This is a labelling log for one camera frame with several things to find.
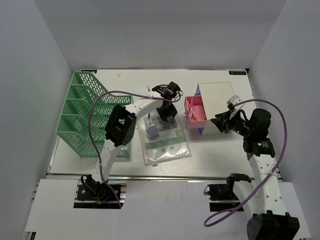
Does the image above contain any clear plastic document pouch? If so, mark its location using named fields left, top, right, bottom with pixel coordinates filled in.
left=137, top=115, right=192, bottom=166

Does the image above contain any xdof label sticker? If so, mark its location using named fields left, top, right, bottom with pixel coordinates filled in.
left=229, top=71, right=247, bottom=76

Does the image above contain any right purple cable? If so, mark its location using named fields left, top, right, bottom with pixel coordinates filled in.
left=203, top=99, right=288, bottom=228

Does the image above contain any blue drawer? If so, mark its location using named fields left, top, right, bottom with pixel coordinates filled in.
left=194, top=83, right=207, bottom=135

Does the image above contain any green mesh file organizer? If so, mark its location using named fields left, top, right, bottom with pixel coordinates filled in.
left=56, top=71, right=134, bottom=157

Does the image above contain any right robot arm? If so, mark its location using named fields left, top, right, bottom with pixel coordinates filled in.
left=211, top=108, right=300, bottom=240

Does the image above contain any metal table edge rail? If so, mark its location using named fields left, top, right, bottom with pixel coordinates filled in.
left=109, top=174, right=256, bottom=181

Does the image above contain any pink drawer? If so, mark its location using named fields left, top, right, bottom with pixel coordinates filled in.
left=184, top=96, right=204, bottom=129

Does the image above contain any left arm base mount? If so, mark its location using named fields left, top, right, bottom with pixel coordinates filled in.
left=73, top=174, right=126, bottom=210

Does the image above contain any purple tape roll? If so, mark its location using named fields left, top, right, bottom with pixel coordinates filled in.
left=145, top=124, right=158, bottom=139

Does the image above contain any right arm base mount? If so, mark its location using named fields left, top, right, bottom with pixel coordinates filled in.
left=203, top=173, right=252, bottom=212

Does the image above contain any white drawer cabinet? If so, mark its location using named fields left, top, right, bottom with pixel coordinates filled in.
left=197, top=81, right=242, bottom=135

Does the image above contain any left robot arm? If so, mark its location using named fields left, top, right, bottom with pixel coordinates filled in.
left=88, top=82, right=182, bottom=200

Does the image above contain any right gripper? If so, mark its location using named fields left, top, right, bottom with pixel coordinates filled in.
left=211, top=109, right=253, bottom=138

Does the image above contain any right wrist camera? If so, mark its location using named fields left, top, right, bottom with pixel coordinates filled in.
left=226, top=95, right=244, bottom=120

